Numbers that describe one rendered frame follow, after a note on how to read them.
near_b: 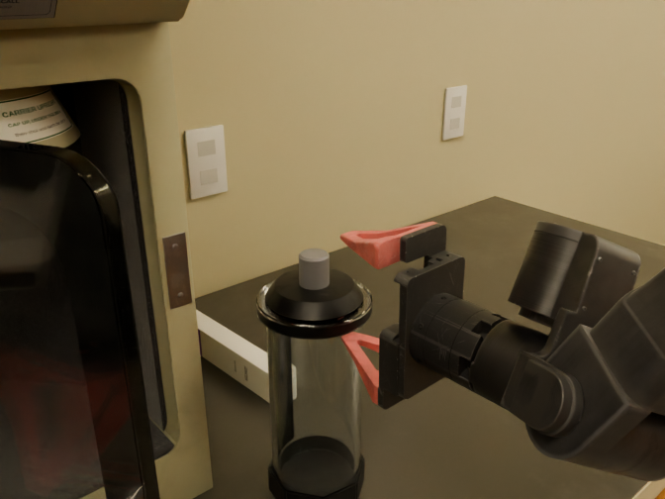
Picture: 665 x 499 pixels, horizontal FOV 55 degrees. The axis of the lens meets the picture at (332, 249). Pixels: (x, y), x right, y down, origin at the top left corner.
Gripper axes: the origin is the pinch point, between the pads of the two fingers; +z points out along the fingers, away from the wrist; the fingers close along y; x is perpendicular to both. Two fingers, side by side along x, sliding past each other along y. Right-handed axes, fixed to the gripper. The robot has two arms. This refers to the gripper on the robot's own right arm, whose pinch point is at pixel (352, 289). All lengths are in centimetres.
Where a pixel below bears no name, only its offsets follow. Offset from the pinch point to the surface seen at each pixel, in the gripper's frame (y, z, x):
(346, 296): -1.5, 1.7, -0.8
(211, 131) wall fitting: 3, 54, -19
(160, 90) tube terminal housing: 16.7, 11.7, 9.8
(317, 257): 1.7, 4.3, 0.3
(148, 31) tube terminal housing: 21.2, 11.7, 10.2
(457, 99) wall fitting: 0, 53, -81
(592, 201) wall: -40, 54, -153
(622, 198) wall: -43, 54, -174
